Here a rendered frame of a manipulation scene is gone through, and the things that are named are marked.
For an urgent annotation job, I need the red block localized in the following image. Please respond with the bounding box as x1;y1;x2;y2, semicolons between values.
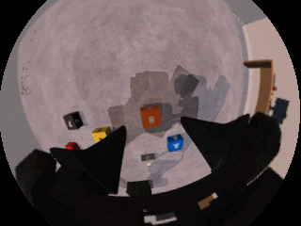
65;142;80;150

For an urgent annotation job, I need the blue block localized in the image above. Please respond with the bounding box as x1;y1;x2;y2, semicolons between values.
166;135;183;153

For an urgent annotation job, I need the yellow block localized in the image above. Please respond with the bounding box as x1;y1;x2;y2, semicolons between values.
91;127;112;143

